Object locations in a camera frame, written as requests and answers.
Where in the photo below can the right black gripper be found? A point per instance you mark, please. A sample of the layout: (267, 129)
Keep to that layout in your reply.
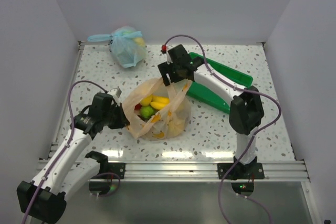
(168, 69)

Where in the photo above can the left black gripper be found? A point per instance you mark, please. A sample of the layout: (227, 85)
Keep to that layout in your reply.
(118, 118)

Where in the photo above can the yellow banana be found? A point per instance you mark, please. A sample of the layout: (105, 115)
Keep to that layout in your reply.
(158, 102)

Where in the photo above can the orange banana-print plastic bag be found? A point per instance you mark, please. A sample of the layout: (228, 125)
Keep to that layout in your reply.
(167, 122)

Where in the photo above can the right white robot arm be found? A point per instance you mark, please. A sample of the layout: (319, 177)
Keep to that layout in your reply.
(246, 109)

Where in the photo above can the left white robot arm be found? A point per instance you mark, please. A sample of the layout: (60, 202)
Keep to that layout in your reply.
(45, 196)

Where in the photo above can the green lime fruit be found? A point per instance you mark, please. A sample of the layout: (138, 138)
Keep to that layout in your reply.
(146, 111)

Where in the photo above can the blue tied plastic bag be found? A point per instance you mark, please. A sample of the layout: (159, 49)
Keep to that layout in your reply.
(126, 45)

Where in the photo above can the red yellow mango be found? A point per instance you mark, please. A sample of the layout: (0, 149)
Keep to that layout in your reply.
(137, 107)

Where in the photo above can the green plastic tray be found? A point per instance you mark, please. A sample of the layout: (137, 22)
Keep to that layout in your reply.
(205, 95)

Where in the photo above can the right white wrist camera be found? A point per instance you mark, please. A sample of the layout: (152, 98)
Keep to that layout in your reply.
(164, 49)

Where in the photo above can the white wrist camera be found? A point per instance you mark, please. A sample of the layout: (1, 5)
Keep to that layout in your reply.
(164, 49)
(115, 92)

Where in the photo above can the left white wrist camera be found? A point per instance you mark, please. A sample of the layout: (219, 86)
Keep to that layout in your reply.
(115, 92)

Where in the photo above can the aluminium frame rail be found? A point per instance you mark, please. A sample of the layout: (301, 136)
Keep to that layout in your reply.
(192, 171)

